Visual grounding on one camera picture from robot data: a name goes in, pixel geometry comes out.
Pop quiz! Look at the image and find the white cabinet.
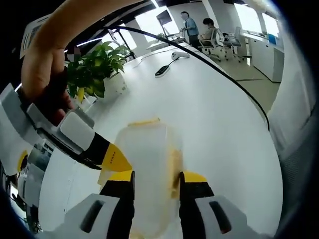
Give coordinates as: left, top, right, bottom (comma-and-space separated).
248, 31, 285, 83

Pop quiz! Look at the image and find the green potted plant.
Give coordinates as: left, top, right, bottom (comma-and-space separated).
65, 41, 131, 101

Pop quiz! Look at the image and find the clear box with yellow plastic buckle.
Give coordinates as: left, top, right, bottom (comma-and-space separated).
98, 116, 184, 238

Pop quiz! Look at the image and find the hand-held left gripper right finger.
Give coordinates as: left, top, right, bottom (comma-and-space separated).
178, 171, 248, 237

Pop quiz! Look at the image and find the black cable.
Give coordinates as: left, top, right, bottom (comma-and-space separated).
99, 25, 272, 132

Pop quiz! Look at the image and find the white handheld device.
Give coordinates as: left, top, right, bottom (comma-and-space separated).
170, 51, 190, 61

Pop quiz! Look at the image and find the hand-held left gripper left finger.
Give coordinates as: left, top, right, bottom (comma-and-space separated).
65, 170, 137, 239

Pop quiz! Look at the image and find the black remote device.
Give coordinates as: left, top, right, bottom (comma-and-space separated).
155, 65, 172, 77

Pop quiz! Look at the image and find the dark desktop monitor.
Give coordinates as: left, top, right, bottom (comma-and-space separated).
156, 9, 173, 25

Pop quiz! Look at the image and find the person's white shirt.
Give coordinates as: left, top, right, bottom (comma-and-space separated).
266, 9, 319, 227

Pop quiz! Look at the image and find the printed white sheet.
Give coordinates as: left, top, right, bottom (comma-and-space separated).
19, 14, 52, 60

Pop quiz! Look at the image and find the white office chair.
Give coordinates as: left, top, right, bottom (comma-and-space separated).
223, 26, 244, 62
204, 27, 226, 60

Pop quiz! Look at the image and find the person's right hand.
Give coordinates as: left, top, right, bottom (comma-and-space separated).
21, 42, 75, 122

